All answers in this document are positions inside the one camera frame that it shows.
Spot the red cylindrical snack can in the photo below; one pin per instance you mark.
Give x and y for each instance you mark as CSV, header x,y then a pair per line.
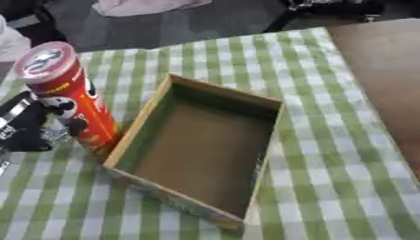
x,y
82,106

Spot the tan cardboard box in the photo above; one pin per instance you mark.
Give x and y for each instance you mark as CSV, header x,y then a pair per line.
x,y
202,150

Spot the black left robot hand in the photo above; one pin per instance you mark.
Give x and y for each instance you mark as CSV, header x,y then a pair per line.
x,y
24,125

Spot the black tripod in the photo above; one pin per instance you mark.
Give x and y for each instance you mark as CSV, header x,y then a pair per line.
x,y
322,9

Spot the pink cloth bag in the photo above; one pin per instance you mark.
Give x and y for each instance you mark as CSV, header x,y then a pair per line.
x,y
147,6

